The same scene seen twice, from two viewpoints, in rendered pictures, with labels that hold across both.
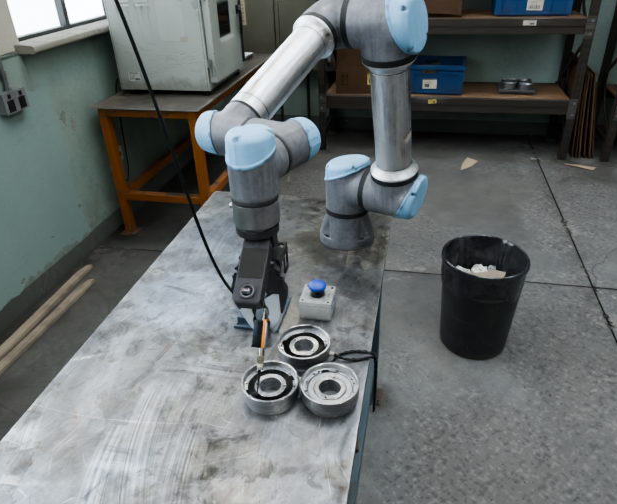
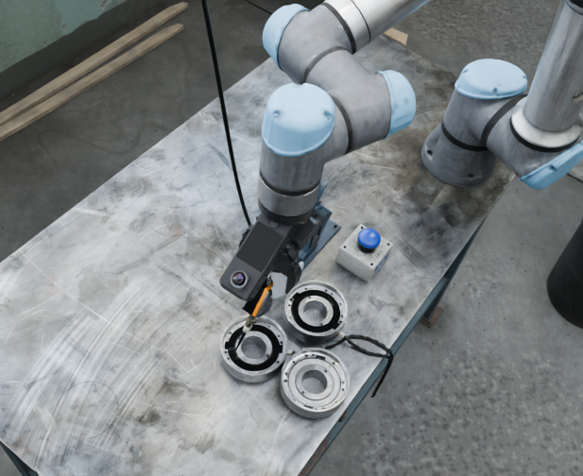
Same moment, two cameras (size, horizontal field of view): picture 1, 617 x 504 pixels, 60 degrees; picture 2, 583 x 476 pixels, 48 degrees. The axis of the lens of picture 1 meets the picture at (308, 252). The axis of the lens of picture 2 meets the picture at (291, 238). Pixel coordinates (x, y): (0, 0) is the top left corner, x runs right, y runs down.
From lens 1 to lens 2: 0.35 m
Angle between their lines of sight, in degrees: 25
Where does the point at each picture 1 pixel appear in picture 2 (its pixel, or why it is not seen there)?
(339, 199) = (460, 121)
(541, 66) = not seen: outside the picture
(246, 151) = (283, 135)
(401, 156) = (558, 117)
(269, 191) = (303, 182)
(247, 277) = (246, 262)
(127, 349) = (133, 220)
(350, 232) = (457, 164)
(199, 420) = (167, 349)
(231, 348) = not seen: hidden behind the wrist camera
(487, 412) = (548, 393)
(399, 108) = (581, 61)
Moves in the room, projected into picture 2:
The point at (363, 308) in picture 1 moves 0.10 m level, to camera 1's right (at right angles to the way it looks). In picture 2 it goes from (416, 282) to (469, 304)
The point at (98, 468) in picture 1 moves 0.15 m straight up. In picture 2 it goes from (51, 359) to (30, 309)
